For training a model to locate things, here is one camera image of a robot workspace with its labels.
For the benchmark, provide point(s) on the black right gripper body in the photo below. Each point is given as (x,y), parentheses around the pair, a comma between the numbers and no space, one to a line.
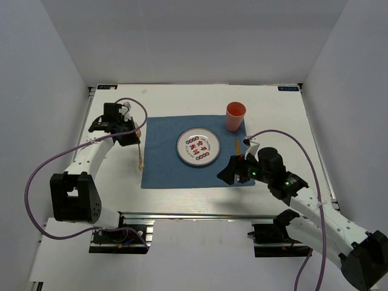
(251,170)

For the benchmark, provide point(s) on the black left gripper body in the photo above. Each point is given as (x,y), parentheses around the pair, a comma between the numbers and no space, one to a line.
(128,139)

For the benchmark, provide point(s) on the gold knife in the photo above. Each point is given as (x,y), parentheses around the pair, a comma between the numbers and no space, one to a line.
(238,152)

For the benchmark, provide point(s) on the gold fork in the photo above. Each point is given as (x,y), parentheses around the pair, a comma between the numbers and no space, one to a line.
(140,156)

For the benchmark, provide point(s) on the white patterned plate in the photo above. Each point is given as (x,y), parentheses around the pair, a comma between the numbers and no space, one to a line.
(198,147)

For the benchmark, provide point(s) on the blue cloth napkin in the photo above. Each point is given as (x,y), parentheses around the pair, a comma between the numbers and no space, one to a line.
(164,169)

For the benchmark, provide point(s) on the red plastic cup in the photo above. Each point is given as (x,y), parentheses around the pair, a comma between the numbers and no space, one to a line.
(235,112)

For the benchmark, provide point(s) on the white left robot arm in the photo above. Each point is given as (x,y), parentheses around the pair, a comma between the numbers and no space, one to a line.
(75,197)

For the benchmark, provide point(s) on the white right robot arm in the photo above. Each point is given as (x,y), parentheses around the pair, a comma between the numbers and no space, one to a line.
(360,255)

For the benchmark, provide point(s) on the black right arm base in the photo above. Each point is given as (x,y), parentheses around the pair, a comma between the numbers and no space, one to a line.
(271,240)

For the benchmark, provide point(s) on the left blue corner label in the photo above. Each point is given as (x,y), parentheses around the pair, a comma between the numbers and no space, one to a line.
(107,87)

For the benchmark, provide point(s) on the blue corner label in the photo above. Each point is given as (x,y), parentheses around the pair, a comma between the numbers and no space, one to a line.
(288,88)
(107,87)

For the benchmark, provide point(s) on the right blue corner label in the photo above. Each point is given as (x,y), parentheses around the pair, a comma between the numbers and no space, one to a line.
(288,88)

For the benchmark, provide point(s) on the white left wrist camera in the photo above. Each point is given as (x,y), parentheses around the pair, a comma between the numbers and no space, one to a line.
(125,111)

